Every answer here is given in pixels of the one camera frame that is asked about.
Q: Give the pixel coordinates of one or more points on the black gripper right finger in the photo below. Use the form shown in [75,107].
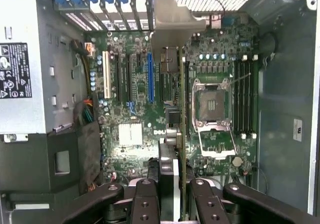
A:
[207,204]

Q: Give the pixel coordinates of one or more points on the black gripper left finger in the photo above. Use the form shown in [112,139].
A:
[146,204]

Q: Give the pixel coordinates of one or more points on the metal socket cover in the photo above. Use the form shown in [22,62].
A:
[216,154]

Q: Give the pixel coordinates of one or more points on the silver coin battery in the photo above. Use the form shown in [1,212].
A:
[237,161]

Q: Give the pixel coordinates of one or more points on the silver chipset heat sink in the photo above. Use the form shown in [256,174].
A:
[130,134]

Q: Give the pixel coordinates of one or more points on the CPU socket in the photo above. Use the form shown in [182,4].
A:
[212,104]

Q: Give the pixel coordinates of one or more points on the long black expansion slot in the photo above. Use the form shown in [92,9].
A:
[187,96]

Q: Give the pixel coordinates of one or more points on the black RAM slot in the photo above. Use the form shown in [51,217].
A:
[248,96]
[237,96]

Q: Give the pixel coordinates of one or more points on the RAM slot with white clips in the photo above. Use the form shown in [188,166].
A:
[243,96]
[254,96]

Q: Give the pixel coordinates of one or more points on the black plastic shroud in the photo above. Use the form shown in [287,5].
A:
[37,159]

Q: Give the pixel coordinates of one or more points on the green motherboard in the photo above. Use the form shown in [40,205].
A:
[140,84]

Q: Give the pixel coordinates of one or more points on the blue expansion slot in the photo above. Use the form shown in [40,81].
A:
[150,79]

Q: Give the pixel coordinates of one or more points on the thin metal locking lever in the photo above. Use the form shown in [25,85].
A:
[241,79]

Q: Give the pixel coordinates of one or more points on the white expansion slot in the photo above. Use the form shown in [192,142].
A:
[107,74]

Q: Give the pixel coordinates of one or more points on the open dark grey PC case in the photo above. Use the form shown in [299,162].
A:
[282,84]

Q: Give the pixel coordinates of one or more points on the short black expansion slot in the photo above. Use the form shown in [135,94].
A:
[138,60]

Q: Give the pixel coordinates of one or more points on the silver power supply unit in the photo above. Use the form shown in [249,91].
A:
[40,96]

